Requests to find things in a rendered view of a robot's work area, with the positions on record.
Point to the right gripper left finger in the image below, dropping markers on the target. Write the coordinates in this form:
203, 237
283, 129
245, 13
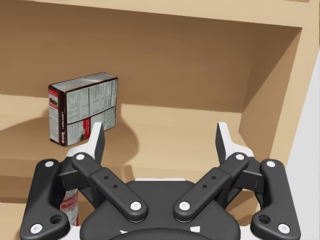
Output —
115, 186

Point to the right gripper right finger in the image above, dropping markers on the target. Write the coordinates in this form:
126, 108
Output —
205, 186

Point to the red and white can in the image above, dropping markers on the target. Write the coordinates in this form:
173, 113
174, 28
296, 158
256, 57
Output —
71, 207

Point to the pale wooden shelf unit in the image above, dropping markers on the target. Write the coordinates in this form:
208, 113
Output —
175, 75

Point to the brown and white carton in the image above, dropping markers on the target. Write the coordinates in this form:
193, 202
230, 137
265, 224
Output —
82, 105

